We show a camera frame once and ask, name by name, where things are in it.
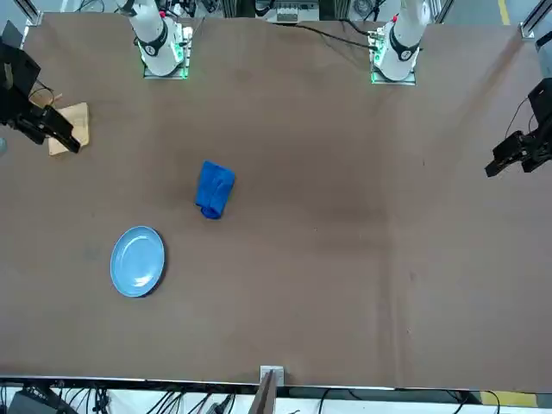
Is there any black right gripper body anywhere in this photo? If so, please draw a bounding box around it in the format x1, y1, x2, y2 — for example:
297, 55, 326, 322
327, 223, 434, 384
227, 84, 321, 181
0, 42, 43, 129

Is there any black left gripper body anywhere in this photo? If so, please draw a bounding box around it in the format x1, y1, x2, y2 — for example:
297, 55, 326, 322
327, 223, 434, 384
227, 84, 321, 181
528, 77, 552, 143

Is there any blue cloth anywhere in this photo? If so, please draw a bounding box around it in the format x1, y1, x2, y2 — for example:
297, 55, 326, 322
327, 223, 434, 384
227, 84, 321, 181
194, 160, 237, 221

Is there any light blue plastic plate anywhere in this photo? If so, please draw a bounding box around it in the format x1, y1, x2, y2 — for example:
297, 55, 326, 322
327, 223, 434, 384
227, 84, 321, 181
110, 225, 166, 299

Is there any wooden cup rack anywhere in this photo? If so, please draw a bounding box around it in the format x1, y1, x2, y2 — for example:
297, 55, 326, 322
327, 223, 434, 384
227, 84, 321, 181
47, 92, 92, 157

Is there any white power strip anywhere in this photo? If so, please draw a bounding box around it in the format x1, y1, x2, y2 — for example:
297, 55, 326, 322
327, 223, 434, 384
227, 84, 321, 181
275, 0, 318, 23

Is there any black box device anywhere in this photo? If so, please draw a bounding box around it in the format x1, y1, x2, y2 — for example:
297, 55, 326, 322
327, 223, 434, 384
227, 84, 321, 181
8, 386, 66, 414

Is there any aluminium corner post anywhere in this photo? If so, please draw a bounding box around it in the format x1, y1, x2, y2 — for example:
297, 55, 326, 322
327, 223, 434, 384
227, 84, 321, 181
16, 0, 44, 28
519, 0, 552, 41

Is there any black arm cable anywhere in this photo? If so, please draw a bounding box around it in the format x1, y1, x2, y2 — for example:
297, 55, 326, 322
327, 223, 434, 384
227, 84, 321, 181
271, 21, 376, 48

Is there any aluminium frame post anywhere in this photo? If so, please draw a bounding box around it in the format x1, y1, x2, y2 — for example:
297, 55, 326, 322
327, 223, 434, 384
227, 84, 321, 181
252, 365, 286, 414

